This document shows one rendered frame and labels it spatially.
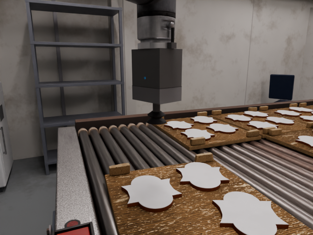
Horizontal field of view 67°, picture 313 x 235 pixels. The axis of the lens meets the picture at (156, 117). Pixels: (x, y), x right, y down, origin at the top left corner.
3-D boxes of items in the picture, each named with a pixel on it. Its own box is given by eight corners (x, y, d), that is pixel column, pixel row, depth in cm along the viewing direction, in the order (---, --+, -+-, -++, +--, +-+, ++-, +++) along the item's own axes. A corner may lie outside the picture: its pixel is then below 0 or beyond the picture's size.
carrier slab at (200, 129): (189, 150, 88) (189, 139, 87) (150, 124, 125) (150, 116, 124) (261, 139, 100) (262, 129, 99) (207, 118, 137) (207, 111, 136)
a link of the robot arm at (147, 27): (157, 23, 51) (186, 18, 45) (157, 45, 52) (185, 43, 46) (129, 19, 46) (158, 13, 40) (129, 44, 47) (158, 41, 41)
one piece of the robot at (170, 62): (194, 30, 47) (191, 110, 51) (163, 33, 53) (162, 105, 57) (159, 25, 40) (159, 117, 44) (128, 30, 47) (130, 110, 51)
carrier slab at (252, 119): (262, 138, 101) (263, 128, 100) (209, 117, 139) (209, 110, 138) (318, 130, 114) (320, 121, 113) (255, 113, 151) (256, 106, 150)
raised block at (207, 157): (196, 163, 73) (196, 155, 72) (193, 161, 75) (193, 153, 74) (213, 161, 75) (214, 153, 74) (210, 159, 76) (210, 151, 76)
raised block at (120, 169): (109, 176, 65) (109, 167, 64) (108, 174, 66) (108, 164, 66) (130, 173, 67) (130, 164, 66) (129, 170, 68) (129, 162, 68)
